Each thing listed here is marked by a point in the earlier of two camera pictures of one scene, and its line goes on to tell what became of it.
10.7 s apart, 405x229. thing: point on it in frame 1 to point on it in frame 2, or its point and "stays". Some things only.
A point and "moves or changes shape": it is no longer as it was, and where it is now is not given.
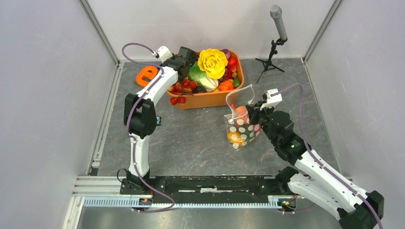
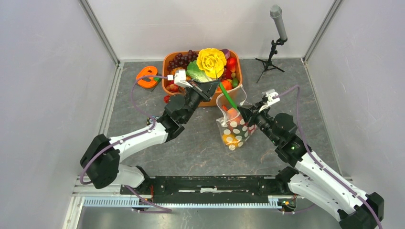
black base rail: (193, 189) stays
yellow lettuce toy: (213, 62) stays
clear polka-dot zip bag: (240, 131) moves or changes shape
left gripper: (172, 58) to (204, 90)
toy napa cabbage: (201, 78) stays
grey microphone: (275, 12) stays
